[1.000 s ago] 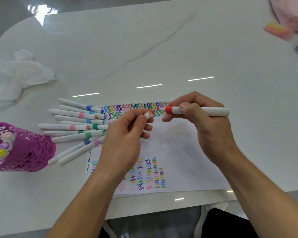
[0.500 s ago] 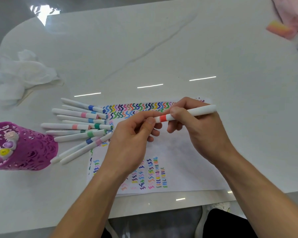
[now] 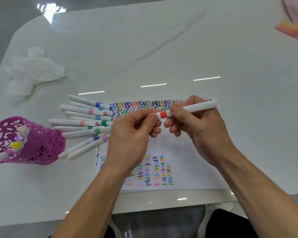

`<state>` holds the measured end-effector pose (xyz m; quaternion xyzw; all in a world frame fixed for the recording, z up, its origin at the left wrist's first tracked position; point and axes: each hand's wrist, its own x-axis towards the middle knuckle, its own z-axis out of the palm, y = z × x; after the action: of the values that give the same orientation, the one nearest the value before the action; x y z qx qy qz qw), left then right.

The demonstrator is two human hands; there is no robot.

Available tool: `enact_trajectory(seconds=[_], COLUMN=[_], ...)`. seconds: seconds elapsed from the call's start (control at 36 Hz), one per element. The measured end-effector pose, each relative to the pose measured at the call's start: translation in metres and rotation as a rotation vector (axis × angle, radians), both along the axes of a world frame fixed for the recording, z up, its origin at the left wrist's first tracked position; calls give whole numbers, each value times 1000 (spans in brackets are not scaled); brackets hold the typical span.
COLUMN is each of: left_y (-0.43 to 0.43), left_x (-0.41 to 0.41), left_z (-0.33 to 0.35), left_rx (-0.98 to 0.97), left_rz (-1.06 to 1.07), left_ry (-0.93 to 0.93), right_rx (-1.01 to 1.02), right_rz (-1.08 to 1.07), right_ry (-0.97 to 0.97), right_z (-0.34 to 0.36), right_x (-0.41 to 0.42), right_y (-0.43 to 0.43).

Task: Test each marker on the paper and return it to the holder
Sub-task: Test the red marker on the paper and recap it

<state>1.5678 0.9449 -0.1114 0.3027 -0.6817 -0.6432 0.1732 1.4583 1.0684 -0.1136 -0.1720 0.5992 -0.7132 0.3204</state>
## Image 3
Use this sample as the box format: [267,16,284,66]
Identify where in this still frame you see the bunch of white markers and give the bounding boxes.
[49,94,115,160]

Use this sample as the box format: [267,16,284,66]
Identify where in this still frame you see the red banded white marker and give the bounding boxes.
[156,98,218,120]

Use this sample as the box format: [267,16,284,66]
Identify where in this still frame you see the pink pencil case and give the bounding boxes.
[281,0,298,25]

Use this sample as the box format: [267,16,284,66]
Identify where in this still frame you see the person's left forearm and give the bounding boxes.
[51,166,132,238]

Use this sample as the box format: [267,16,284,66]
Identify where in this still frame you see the person's right white shoe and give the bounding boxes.
[196,202,233,238]

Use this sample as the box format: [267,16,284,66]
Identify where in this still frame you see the crumpled white tissue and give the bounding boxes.
[4,46,70,101]

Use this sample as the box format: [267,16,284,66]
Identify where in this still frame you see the pink perforated pen holder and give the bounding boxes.
[0,116,66,166]

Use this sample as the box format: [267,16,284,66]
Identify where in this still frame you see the black trousers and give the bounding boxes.
[48,208,259,238]

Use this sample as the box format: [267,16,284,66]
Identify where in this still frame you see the lilac banded white marker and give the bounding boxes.
[0,148,15,167]

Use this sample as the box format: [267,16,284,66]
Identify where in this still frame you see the person's right hand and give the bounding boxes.
[164,95,236,168]

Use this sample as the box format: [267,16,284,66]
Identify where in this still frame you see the person's right forearm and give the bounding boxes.
[218,146,298,238]

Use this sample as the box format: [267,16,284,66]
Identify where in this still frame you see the pink yellow eraser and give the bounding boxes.
[275,20,298,40]

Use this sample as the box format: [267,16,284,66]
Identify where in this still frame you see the person's left hand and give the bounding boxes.
[104,108,162,176]

